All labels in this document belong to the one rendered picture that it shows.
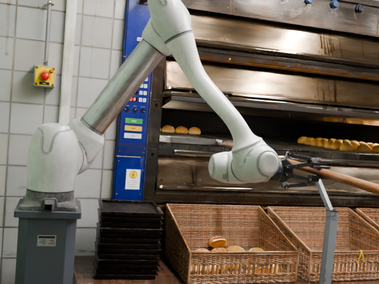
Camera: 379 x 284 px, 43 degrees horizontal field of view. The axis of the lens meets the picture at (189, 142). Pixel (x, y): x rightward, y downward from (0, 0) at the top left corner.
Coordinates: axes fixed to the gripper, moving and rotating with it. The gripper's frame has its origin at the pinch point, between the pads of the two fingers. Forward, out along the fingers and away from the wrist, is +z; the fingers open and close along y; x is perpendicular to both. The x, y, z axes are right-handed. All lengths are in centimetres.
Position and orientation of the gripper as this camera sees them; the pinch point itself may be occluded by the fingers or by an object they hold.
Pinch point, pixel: (319, 172)
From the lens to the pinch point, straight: 179.5
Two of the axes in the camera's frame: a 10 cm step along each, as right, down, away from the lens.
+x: 3.0, 0.9, -9.5
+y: -0.9, 9.9, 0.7
